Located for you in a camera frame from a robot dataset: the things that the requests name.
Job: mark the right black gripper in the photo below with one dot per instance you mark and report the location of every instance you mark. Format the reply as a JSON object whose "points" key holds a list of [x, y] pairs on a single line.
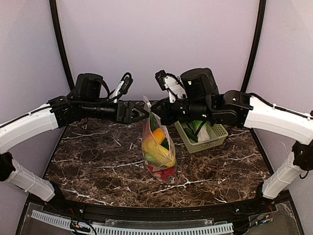
{"points": [[167, 111]]}

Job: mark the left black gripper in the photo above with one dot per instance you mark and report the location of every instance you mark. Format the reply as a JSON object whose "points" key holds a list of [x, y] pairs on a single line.
{"points": [[121, 111]]}

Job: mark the green bell pepper toy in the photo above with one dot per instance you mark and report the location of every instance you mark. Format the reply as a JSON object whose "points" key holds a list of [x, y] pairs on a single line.
{"points": [[153, 122]]}

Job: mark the clear zip top bag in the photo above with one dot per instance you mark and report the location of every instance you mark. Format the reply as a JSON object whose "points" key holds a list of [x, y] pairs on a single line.
{"points": [[147, 134]]}

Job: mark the light green bitter gourd toy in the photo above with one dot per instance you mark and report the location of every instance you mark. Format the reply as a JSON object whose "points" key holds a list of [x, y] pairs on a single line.
{"points": [[150, 158]]}

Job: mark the yellow corn toy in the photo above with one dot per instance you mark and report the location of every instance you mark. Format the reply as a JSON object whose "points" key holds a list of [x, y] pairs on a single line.
{"points": [[162, 154]]}

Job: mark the red strawberry toy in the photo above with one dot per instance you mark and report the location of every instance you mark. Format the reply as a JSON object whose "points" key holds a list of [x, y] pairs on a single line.
{"points": [[163, 175]]}

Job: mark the pale green plastic basket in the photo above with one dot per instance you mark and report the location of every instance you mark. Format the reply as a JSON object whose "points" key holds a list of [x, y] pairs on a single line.
{"points": [[217, 136]]}

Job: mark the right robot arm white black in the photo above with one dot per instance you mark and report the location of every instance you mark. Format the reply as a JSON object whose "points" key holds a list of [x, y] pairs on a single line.
{"points": [[194, 96]]}

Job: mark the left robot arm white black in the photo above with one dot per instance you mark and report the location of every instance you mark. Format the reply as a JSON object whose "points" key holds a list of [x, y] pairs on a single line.
{"points": [[90, 98]]}

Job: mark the dark green small cucumber toy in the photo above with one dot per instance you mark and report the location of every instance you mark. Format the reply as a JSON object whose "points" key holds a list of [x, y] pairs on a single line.
{"points": [[191, 135]]}

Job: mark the bok choy toy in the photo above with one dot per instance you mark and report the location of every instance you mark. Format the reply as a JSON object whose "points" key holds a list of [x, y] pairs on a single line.
{"points": [[200, 129]]}

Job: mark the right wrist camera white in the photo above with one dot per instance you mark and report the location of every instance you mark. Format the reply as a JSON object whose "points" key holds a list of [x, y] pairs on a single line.
{"points": [[172, 84]]}

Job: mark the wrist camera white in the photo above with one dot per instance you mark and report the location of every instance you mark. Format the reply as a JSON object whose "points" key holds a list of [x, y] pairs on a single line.
{"points": [[172, 84], [122, 87]]}

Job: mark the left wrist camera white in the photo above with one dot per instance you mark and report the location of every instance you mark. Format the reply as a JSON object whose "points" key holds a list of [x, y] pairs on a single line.
{"points": [[122, 87]]}

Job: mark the black front rail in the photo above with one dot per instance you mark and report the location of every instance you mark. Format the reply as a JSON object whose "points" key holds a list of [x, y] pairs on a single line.
{"points": [[237, 212]]}

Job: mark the white slotted cable duct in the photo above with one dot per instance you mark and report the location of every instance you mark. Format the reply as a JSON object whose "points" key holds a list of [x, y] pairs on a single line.
{"points": [[123, 227]]}

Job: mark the left black frame post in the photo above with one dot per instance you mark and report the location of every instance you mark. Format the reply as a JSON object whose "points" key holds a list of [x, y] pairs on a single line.
{"points": [[60, 42]]}

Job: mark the black frame post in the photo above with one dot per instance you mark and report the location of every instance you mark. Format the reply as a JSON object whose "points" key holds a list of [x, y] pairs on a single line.
{"points": [[60, 42], [254, 45]]}

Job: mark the right black frame post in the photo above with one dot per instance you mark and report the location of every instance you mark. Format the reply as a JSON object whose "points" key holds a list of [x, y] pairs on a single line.
{"points": [[254, 45]]}

